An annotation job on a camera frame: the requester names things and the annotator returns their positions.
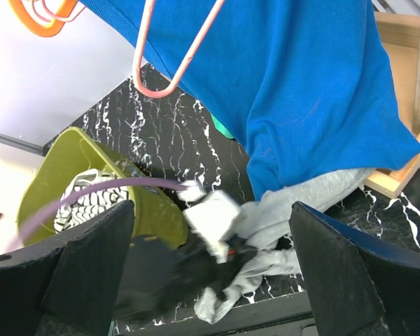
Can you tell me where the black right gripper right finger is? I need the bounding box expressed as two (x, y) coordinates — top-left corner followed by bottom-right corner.
(289, 202), (420, 335)

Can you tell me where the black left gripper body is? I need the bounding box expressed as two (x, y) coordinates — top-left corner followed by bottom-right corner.
(218, 234), (258, 284)

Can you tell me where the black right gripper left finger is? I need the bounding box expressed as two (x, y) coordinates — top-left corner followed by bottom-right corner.
(0, 201), (134, 335)

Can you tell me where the grey tank top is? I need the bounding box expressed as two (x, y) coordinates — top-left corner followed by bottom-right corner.
(195, 168), (373, 324)

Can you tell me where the black white striped tank top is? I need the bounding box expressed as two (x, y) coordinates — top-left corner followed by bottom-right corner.
(53, 169), (130, 234)

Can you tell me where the pink hanger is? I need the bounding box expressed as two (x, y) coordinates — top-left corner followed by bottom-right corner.
(29, 0), (85, 23)
(132, 1), (224, 98)

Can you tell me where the blue tank top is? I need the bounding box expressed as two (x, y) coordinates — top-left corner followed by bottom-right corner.
(76, 0), (420, 202)

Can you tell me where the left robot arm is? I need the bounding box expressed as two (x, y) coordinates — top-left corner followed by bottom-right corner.
(113, 235), (258, 323)

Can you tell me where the green tank top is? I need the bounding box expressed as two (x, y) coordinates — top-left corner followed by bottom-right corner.
(211, 115), (235, 140)

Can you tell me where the orange plastic hanger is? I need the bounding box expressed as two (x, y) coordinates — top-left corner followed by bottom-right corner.
(8, 0), (85, 38)

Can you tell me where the white drawer unit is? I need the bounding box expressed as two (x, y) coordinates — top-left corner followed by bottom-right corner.
(0, 143), (43, 255)

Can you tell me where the olive green plastic basket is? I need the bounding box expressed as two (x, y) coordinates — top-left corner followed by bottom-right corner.
(16, 127), (188, 249)

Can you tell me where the wooden clothes rack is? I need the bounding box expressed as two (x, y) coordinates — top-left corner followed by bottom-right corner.
(365, 12), (420, 199)

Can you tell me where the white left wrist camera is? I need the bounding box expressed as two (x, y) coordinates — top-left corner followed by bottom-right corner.
(178, 181), (240, 264)

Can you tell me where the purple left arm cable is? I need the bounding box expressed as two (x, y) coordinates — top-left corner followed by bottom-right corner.
(17, 176), (190, 246)

